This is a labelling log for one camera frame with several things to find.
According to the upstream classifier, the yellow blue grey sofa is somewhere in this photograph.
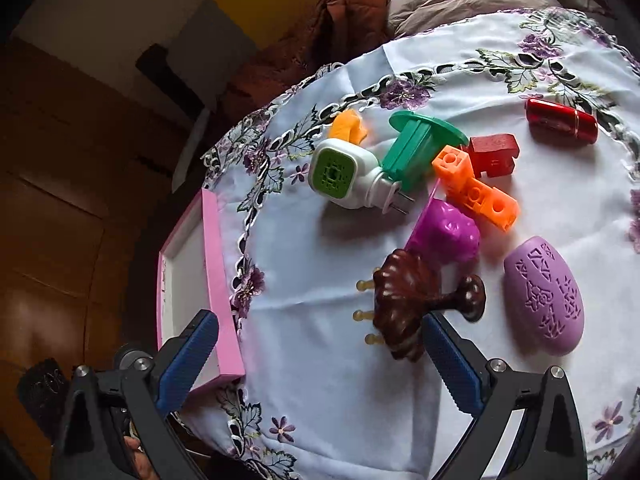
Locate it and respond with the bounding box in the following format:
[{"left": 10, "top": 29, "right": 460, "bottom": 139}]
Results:
[{"left": 136, "top": 0, "right": 318, "bottom": 119}]

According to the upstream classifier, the purple oval silicone brush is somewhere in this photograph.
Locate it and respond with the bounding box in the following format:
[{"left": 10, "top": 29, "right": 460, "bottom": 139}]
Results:
[{"left": 503, "top": 236, "right": 585, "bottom": 356}]

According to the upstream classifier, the white green plug-in device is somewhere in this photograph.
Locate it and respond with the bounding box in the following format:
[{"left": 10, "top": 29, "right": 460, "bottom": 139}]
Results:
[{"left": 308, "top": 138, "right": 413, "bottom": 214}]

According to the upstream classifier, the pink white shallow box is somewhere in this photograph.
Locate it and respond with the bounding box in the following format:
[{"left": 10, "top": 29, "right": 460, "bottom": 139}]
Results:
[{"left": 156, "top": 188, "right": 245, "bottom": 393}]

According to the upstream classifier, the rust brown quilted jacket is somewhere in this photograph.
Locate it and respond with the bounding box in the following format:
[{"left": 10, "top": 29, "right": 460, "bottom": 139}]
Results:
[{"left": 218, "top": 0, "right": 390, "bottom": 122}]

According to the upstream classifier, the yellow orange plastic piece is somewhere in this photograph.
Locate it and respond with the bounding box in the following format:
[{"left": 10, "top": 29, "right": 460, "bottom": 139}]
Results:
[{"left": 328, "top": 110, "right": 368, "bottom": 145}]

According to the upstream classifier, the dark brown fan-shaped hook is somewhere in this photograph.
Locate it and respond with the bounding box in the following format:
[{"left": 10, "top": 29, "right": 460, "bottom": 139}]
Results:
[{"left": 354, "top": 248, "right": 486, "bottom": 363}]

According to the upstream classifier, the red plastic block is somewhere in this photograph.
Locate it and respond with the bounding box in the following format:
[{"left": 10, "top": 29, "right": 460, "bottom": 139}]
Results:
[{"left": 463, "top": 133, "right": 520, "bottom": 178}]

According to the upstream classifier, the white embroidered floral tablecloth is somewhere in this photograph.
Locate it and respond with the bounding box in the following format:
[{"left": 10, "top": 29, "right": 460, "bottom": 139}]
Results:
[{"left": 181, "top": 8, "right": 639, "bottom": 479}]

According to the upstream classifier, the person's hand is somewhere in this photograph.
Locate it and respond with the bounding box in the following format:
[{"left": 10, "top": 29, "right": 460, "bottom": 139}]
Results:
[{"left": 124, "top": 436, "right": 158, "bottom": 480}]

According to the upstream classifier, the green plastic flanged piece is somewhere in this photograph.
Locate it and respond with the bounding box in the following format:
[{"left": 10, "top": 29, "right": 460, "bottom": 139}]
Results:
[{"left": 382, "top": 110, "right": 470, "bottom": 193}]

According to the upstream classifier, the magenta plastic cup toy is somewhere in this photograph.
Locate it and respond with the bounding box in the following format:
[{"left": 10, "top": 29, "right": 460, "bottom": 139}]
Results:
[{"left": 405, "top": 180, "right": 480, "bottom": 269}]

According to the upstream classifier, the orange perforated building block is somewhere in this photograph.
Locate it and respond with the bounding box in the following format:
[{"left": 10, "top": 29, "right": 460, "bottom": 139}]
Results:
[{"left": 432, "top": 145, "right": 520, "bottom": 232}]

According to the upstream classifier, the red metallic lipstick tube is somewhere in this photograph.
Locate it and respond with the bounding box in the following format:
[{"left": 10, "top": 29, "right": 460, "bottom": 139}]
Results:
[{"left": 525, "top": 98, "right": 599, "bottom": 144}]

